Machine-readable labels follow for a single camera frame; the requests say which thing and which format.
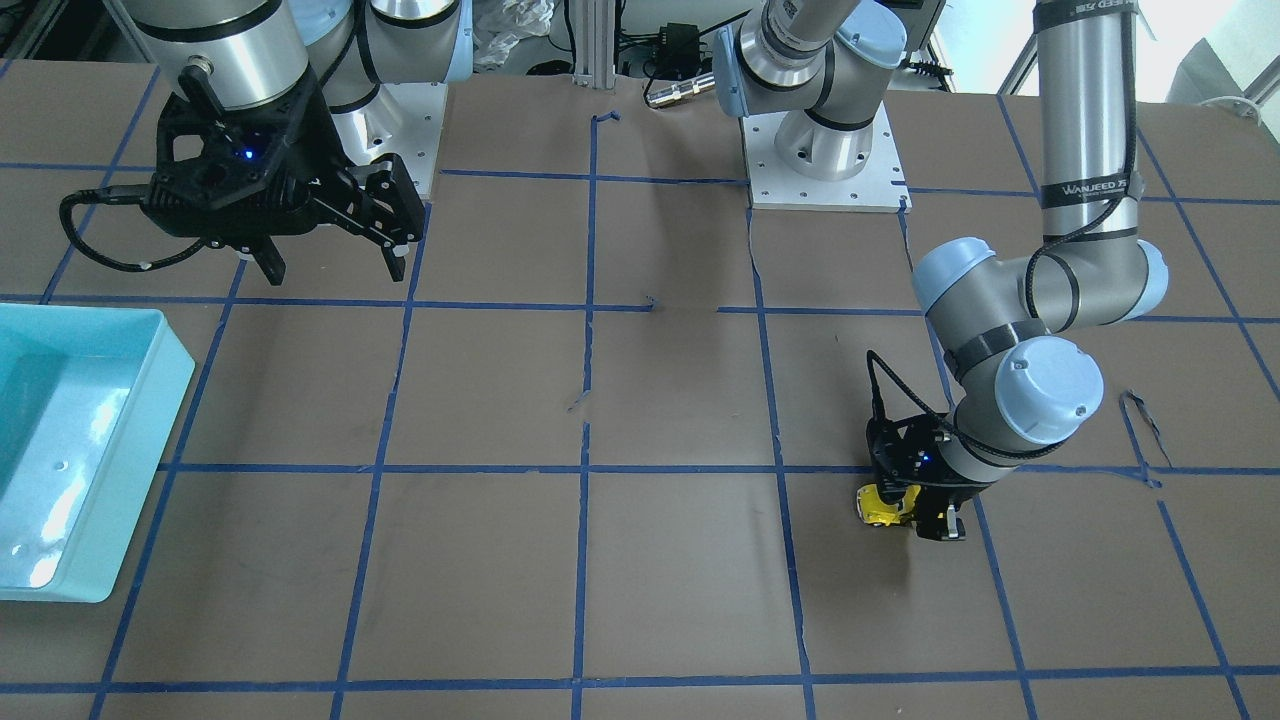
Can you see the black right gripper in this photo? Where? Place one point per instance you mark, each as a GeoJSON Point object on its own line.
{"type": "Point", "coordinates": [312, 133]}

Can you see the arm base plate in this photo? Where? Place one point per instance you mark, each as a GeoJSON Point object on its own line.
{"type": "Point", "coordinates": [796, 164]}
{"type": "Point", "coordinates": [407, 120]}

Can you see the light blue plastic bin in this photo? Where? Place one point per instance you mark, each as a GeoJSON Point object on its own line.
{"type": "Point", "coordinates": [89, 396]}

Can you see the yellow beetle toy car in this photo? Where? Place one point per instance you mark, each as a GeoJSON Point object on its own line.
{"type": "Point", "coordinates": [873, 511]}

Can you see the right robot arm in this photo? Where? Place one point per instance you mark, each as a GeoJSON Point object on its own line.
{"type": "Point", "coordinates": [255, 50]}

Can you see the aluminium frame post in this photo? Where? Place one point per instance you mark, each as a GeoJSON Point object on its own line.
{"type": "Point", "coordinates": [594, 30]}

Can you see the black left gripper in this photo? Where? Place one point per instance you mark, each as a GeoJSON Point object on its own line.
{"type": "Point", "coordinates": [962, 494]}

